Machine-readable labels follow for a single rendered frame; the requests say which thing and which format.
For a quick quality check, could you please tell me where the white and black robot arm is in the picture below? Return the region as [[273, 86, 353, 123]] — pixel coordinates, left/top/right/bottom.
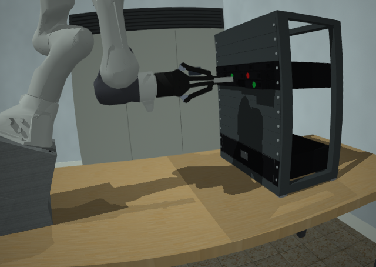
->
[[0, 0, 157, 148]]

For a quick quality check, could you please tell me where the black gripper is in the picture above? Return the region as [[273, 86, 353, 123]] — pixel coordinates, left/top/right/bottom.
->
[[154, 62, 233, 103]]

